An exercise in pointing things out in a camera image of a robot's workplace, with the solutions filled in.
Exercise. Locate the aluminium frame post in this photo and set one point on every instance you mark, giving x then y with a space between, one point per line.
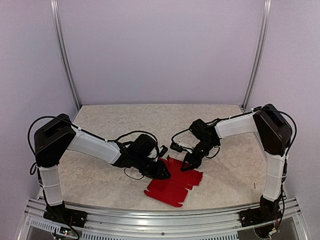
54 5
258 53

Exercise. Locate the right aluminium frame post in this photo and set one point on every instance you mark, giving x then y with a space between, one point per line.
258 53

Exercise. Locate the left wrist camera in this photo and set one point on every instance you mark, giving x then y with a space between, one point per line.
158 152

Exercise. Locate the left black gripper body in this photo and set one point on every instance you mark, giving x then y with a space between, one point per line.
147 169

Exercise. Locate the front aluminium rail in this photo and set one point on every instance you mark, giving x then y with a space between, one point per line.
105 223

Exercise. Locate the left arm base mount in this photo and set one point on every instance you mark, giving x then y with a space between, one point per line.
67 216

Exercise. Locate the red paper box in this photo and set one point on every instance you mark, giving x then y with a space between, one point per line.
174 190

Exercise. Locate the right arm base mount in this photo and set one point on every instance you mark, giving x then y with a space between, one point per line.
259 215

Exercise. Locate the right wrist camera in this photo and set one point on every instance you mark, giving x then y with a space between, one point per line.
181 147

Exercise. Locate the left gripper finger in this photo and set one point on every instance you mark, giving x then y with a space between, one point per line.
154 175
163 171

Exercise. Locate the left aluminium frame post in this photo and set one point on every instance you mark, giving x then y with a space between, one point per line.
54 5

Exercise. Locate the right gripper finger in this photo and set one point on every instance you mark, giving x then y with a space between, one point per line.
187 167
186 158

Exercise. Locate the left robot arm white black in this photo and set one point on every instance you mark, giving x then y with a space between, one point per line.
60 134

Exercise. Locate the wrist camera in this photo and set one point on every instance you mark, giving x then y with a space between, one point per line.
181 147
158 152

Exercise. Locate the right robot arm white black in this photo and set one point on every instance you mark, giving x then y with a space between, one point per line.
275 135

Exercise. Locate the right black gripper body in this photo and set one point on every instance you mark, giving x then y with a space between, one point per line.
197 161

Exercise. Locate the small green circuit board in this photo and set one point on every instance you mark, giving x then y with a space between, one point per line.
65 231

